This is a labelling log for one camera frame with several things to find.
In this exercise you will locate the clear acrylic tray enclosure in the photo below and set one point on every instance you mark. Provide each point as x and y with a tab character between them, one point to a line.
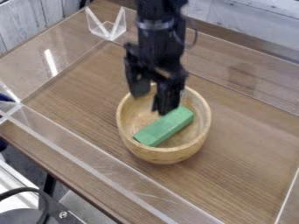
227	170

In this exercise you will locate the grey metal base plate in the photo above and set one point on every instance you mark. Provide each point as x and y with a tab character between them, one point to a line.
35	216

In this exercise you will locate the green rectangular block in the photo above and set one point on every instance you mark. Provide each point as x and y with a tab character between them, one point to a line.
165	127

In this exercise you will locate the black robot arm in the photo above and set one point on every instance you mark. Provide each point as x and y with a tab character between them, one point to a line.
161	14

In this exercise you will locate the brown wooden bowl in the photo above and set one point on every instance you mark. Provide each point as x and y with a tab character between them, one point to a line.
134	115

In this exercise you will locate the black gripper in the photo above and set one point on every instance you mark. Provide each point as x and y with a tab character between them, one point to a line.
154	60

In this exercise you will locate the clear acrylic corner bracket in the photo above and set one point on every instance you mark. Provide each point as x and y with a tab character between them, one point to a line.
107	30

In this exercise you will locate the black table leg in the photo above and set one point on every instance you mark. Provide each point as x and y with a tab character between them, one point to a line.
50	184

